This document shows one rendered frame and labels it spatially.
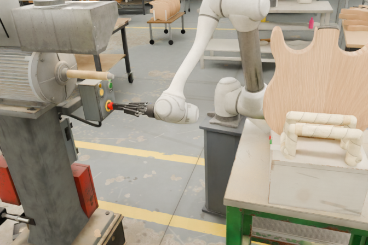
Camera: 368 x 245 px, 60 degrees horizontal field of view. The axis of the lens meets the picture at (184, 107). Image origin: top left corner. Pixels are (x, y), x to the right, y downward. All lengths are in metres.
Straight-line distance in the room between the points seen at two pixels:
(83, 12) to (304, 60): 0.70
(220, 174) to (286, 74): 1.17
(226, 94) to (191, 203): 0.94
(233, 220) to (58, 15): 0.89
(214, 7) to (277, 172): 0.84
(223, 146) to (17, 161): 1.12
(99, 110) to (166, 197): 1.12
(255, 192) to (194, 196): 1.40
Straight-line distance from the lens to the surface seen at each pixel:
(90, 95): 1.61
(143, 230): 2.31
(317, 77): 1.10
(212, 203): 2.32
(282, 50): 1.06
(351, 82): 1.13
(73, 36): 1.10
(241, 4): 1.47
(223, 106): 1.91
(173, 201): 2.48
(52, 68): 1.35
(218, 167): 2.10
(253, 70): 1.67
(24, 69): 1.36
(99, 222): 2.01
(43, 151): 1.61
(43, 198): 1.74
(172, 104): 1.31
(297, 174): 1.03
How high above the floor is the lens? 1.67
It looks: 26 degrees down
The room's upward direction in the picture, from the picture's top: 3 degrees counter-clockwise
